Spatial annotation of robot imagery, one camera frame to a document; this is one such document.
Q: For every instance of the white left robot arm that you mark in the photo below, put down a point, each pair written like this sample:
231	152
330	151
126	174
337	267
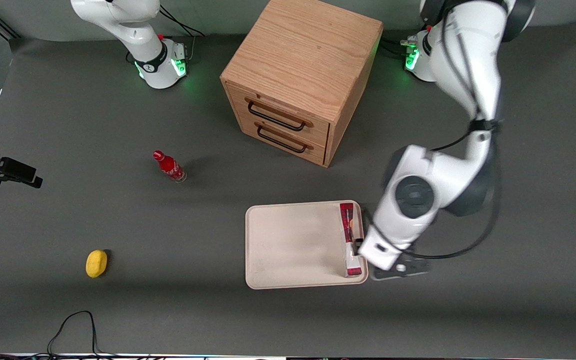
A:
468	55

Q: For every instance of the wooden drawer cabinet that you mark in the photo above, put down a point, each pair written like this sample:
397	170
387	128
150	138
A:
303	65

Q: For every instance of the yellow lemon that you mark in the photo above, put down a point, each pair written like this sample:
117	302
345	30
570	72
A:
96	263

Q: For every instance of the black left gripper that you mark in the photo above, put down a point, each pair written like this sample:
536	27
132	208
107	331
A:
357	245

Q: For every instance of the red cola bottle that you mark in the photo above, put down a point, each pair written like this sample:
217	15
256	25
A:
170	167

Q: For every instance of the cream plastic tray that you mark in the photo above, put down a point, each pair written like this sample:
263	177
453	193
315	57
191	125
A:
298	245

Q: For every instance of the red cookie box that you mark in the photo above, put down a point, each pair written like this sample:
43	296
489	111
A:
349	225

